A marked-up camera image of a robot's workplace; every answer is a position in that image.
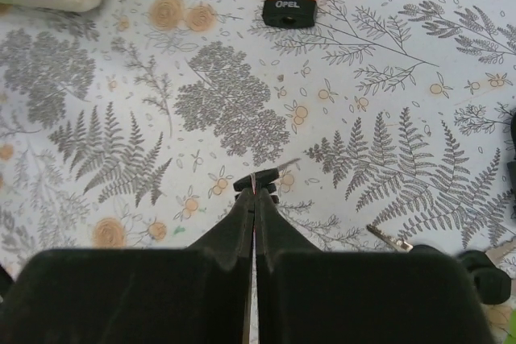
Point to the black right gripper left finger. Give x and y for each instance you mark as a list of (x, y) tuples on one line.
[(198, 294)]

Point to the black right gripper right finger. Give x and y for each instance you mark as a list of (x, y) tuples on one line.
[(306, 295)]

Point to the floral patterned table mat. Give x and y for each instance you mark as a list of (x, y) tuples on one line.
[(126, 127)]

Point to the spare black headed keys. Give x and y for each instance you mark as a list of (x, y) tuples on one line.
[(493, 285)]

